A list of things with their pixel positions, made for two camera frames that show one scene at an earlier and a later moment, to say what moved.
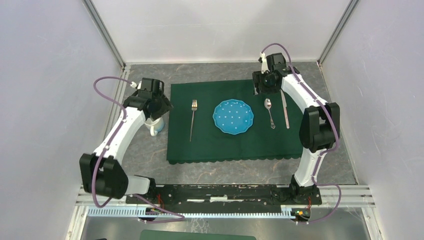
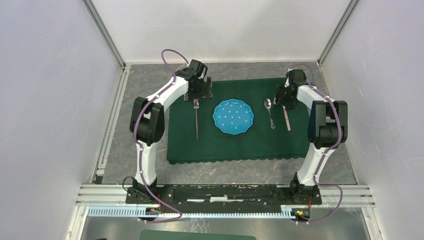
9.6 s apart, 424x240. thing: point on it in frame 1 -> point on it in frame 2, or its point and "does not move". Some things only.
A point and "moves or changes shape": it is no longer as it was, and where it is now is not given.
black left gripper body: (163, 105) -> (200, 92)
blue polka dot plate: (233, 116) does not move
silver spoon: (268, 103) does not move
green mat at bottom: (153, 234) does not move
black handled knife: (285, 109) does not move
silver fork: (194, 108) moves or changes shape
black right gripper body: (266, 86) -> (285, 99)
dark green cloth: (193, 136) does not move
